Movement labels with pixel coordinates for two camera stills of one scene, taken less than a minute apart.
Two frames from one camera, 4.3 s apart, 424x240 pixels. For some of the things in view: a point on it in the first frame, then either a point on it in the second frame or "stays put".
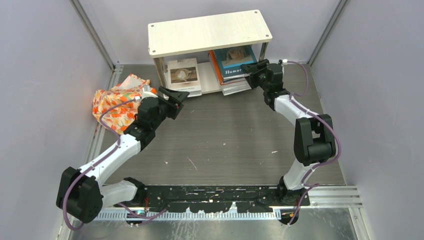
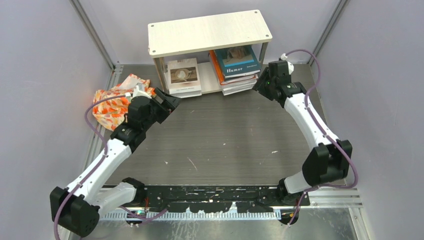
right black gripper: [261, 65] → [260, 85]
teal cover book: [231, 60] stays put
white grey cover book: [232, 88] stays put
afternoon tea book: [183, 75] stays put
